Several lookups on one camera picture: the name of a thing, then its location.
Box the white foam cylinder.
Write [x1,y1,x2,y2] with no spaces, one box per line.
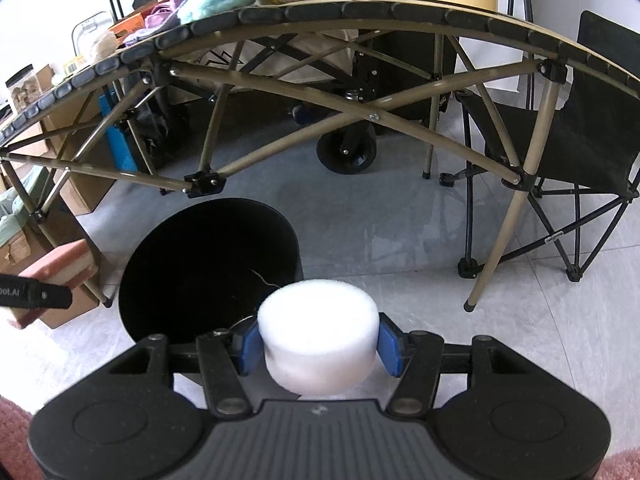
[257,280,380,396]

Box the black round trash bin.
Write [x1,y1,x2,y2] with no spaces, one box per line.
[118,197,303,344]

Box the cardboard box on floor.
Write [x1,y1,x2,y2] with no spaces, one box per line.
[1,206,100,330]

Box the blue flat panel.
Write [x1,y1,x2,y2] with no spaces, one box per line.
[99,90,138,171]

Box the clear snack jar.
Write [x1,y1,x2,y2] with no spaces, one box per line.
[6,64,42,113]

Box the black folding camp chair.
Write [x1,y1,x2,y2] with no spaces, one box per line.
[439,10,639,282]

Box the tan folding camp table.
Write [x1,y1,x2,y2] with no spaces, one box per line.
[1,0,639,311]

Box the black folding wagon cart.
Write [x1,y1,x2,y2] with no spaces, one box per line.
[274,0,457,174]

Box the orange cardboard box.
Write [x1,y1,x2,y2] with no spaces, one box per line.
[110,6,171,46]

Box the teal plush toy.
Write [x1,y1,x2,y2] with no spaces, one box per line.
[164,0,255,28]

